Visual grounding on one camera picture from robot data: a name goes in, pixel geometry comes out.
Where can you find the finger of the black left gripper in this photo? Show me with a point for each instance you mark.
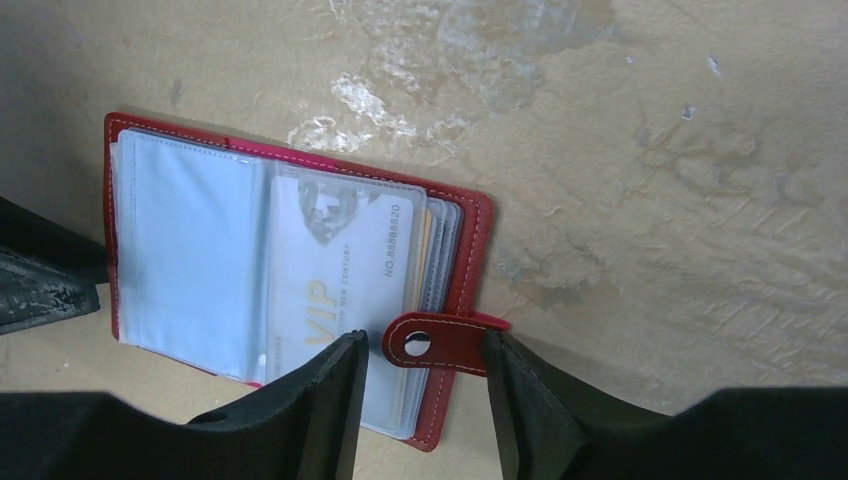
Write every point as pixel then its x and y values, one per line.
pixel 48 272

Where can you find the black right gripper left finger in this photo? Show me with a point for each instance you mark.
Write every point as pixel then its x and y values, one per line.
pixel 303 425

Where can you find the white VIP card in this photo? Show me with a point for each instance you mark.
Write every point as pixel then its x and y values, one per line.
pixel 341 253

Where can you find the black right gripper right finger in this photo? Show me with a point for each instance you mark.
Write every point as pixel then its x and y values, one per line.
pixel 552 425

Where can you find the red leather card holder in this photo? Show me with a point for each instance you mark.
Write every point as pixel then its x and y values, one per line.
pixel 186 215

